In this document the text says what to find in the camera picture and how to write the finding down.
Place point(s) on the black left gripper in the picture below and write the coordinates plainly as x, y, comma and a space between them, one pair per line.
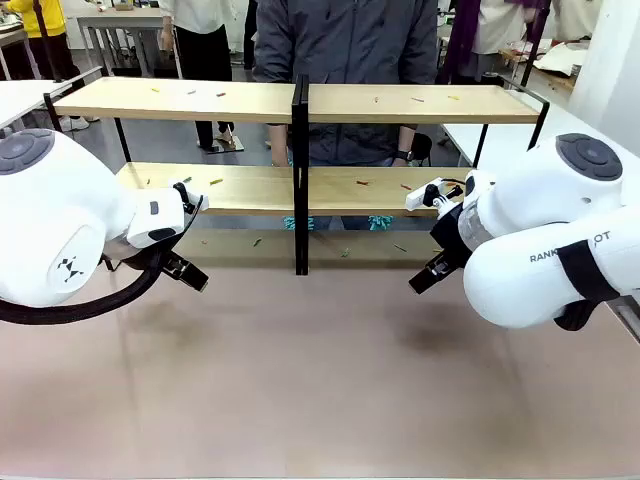
162, 257

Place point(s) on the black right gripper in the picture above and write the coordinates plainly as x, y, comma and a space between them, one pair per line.
450, 235

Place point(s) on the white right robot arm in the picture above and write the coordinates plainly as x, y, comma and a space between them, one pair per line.
540, 215

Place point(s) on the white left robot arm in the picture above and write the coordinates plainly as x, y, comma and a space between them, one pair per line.
55, 220

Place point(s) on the person's left forearm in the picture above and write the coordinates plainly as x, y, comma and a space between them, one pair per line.
406, 137

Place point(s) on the person's left hand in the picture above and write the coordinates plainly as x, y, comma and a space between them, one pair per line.
402, 163

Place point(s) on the person's right hand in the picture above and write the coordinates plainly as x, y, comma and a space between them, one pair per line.
281, 159

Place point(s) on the black wristwatch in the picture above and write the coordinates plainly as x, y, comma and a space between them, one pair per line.
405, 154

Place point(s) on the white side table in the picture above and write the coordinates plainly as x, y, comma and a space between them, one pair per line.
25, 100
505, 142

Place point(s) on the person in white shirt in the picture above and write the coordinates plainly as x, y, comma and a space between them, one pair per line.
205, 45

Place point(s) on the person in grey jacket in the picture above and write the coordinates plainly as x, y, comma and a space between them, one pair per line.
345, 45

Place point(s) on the beige table with papers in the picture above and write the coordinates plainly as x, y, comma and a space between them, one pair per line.
555, 57

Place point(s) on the person with purple scarf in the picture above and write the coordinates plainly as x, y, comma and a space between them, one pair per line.
495, 30

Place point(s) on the black stand pole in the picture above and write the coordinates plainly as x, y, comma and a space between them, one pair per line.
534, 40

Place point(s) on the grey background table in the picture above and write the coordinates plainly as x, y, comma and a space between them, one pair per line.
125, 22

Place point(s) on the person in yellow jacket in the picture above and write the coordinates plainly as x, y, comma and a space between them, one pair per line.
37, 30

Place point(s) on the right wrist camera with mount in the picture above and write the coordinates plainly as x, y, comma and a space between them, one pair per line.
417, 197

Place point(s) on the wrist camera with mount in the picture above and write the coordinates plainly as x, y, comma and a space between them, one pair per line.
184, 196
417, 197

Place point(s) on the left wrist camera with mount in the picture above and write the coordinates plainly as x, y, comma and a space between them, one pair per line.
184, 196

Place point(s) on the metal stand base plate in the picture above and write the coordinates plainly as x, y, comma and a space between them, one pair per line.
227, 144

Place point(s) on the wooden shelf unit black frame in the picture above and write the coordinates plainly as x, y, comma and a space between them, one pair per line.
190, 107
400, 107

